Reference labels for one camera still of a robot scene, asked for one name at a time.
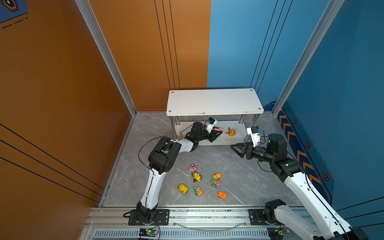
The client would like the orange dragon toy figure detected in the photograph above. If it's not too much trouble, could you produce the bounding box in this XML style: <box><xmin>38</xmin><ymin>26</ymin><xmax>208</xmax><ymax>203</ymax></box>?
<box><xmin>226</xmin><ymin>128</ymin><xmax>236</xmax><ymax>137</ymax></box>

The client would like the yellow pikachu toy figure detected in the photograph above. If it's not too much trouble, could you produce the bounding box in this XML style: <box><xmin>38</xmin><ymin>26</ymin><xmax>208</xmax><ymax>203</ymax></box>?
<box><xmin>192</xmin><ymin>172</ymin><xmax>202</xmax><ymax>183</ymax></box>

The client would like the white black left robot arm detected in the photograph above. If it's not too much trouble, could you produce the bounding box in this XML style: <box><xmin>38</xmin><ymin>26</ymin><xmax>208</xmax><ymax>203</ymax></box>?
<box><xmin>135</xmin><ymin>118</ymin><xmax>223</xmax><ymax>224</ymax></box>

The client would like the green orange toy car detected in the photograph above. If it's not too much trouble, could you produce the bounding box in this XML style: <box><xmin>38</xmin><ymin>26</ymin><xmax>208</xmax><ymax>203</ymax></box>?
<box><xmin>194</xmin><ymin>186</ymin><xmax>203</xmax><ymax>196</ymax></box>

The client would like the white two-tier shelf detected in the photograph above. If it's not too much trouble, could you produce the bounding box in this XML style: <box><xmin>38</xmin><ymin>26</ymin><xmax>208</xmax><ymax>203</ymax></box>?
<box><xmin>166</xmin><ymin>89</ymin><xmax>264</xmax><ymax>146</ymax></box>

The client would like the orange green toy truck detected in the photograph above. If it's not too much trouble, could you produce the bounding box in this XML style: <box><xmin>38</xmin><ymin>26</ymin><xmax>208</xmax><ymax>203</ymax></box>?
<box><xmin>212</xmin><ymin>173</ymin><xmax>222</xmax><ymax>181</ymax></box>

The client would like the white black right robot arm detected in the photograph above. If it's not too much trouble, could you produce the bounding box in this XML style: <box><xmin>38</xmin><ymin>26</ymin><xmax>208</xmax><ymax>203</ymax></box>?
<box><xmin>230</xmin><ymin>134</ymin><xmax>368</xmax><ymax>240</ymax></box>

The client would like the aluminium corner post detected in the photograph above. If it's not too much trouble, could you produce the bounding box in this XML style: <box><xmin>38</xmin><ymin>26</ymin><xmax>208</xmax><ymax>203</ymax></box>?
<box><xmin>272</xmin><ymin>0</ymin><xmax>345</xmax><ymax>117</ymax></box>
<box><xmin>75</xmin><ymin>0</ymin><xmax>137</xmax><ymax>117</ymax></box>

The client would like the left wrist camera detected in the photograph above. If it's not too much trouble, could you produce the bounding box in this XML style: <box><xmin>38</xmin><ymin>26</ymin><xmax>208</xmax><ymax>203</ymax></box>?
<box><xmin>204</xmin><ymin>117</ymin><xmax>218</xmax><ymax>134</ymax></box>

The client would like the green circuit board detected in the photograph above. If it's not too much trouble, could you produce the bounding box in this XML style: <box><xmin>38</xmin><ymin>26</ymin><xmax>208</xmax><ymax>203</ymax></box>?
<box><xmin>139</xmin><ymin>228</ymin><xmax>159</xmax><ymax>240</ymax></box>

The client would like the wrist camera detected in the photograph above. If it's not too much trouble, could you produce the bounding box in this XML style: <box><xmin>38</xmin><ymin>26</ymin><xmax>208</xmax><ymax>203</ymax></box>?
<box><xmin>247</xmin><ymin>126</ymin><xmax>265</xmax><ymax>148</ymax></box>
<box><xmin>204</xmin><ymin>117</ymin><xmax>218</xmax><ymax>134</ymax></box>

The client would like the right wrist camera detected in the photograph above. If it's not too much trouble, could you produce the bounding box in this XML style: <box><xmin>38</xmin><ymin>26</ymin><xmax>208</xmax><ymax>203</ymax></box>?
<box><xmin>247</xmin><ymin>126</ymin><xmax>265</xmax><ymax>148</ymax></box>

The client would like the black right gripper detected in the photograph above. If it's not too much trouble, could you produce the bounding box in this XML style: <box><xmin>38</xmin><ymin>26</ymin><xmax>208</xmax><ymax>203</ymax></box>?
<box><xmin>230</xmin><ymin>141</ymin><xmax>276</xmax><ymax>164</ymax></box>

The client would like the left aluminium corner post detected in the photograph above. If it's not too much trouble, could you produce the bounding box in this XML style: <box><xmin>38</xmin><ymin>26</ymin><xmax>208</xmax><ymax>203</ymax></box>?
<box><xmin>75</xmin><ymin>0</ymin><xmax>137</xmax><ymax>117</ymax></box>

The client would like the right aluminium corner post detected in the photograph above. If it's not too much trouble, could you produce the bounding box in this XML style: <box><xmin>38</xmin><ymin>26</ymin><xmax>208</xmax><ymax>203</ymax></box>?
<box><xmin>272</xmin><ymin>0</ymin><xmax>345</xmax><ymax>117</ymax></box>

